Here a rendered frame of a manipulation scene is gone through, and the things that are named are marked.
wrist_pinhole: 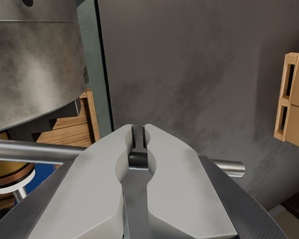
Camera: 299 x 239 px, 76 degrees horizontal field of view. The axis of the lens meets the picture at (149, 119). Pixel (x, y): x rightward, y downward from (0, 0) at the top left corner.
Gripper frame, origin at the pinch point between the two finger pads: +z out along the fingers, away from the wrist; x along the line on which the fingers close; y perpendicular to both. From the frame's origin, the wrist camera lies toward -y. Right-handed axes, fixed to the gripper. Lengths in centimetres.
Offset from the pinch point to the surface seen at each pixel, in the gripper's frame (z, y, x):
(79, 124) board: 38.4, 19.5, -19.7
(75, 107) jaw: 16.0, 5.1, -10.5
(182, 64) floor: 156, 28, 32
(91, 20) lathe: 76, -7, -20
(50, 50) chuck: 10.1, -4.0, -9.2
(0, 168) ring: 11.8, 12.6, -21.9
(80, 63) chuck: 15.5, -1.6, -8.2
